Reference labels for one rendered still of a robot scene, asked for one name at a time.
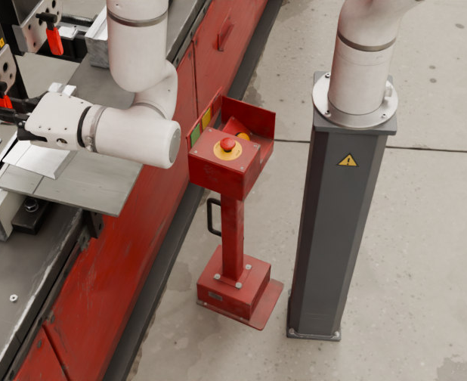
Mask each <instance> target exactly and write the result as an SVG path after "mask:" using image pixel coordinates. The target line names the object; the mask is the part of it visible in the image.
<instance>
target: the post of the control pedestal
mask: <svg viewBox="0 0 467 381"><path fill-rule="evenodd" d="M243 233H244V202H242V201H239V200H235V199H234V198H231V197H228V196H225V195H223V194H221V244H222V271H223V275H224V276H227V277H230V278H232V279H234V280H237V279H238V277H239V276H240V273H241V272H242V270H243Z"/></svg>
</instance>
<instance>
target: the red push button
mask: <svg viewBox="0 0 467 381"><path fill-rule="evenodd" d="M235 145H236V142H235V140H234V139H232V138H223V139H221V141H220V146H221V148H222V149H224V152H226V153H230V152H231V151H232V149H233V148H234V147H235Z"/></svg>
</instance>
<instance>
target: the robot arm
mask: <svg viewBox="0 0 467 381"><path fill-rule="evenodd" d="M424 1H425V0H345V2H344V4H343V6H342V9H341V11H340V15H339V22H338V28H337V33H336V43H335V48H334V54H333V59H332V69H331V72H329V73H326V74H325V75H323V76H321V77H320V78H319V79H318V80H317V82H316V83H315V84H314V87H313V91H312V96H311V97H312V103H313V105H314V108H315V110H316V111H317V112H318V114H319V115H320V116H321V117H323V118H324V119H325V120H326V121H327V122H330V123H332V124H333V125H336V126H338V127H341V128H344V129H351V130H367V129H374V128H377V127H379V126H381V125H384V124H385V123H386V122H388V121H389V120H390V119H391V118H392V117H393V115H394V114H395V112H396V109H397V105H398V97H397V92H396V91H395V89H394V87H393V85H391V83H390V82H389V81H387V78H388V72H389V69H390V66H391V59H392V56H393V52H394V47H395V42H396V39H397V34H398V30H399V26H400V23H401V20H402V18H403V16H404V15H405V13H407V12H408V11H409V10H410V9H412V8H414V7H416V6H417V5H419V4H421V3H422V2H424ZM106 6H107V41H108V58H109V65H110V72H111V75H112V77H113V79H114V81H115V82H116V84H117V85H118V86H119V87H120V88H122V89H124V90H126V91H130V92H135V98H134V100H133V103H132V105H131V106H130V107H129V108H128V109H125V110H119V109H116V108H112V107H105V106H101V105H97V104H95V105H93V104H91V103H89V102H87V101H84V100H82V99H79V98H75V97H73V96H69V95H67V94H61V93H57V92H51V91H46V92H44V93H43V94H41V95H40V96H38V97H35V98H24V99H23V100H21V99H17V98H11V97H9V99H10V100H11V104H12V107H13V109H11V108H7V107H1V106H0V120H1V121H5V122H11V123H15V124H16V126H17V139H18V141H29V142H30V143H31V145H35V146H38V147H45V148H50V149H55V150H81V149H82V147H84V148H85V151H86V152H88V153H92V152H93V153H99V154H103V155H107V156H112V157H116V158H120V159H124V160H129V161H133V162H136V163H143V164H146V165H150V166H155V167H160V168H163V169H168V168H170V167H171V166H172V164H173V163H174V161H175V159H176V157H177V155H178V151H179V147H180V143H181V128H180V126H179V124H178V123H177V122H176V121H172V117H173V115H174V112H175V106H176V100H177V90H178V76H177V72H176V69H175V67H174V66H173V65H172V64H171V63H170V62H169V61H168V60H166V59H165V49H166V36H167V22H168V6H169V0H106ZM26 112H28V113H31V115H26ZM23 121H26V122H23ZM26 130H28V131H27V132H26Z"/></svg>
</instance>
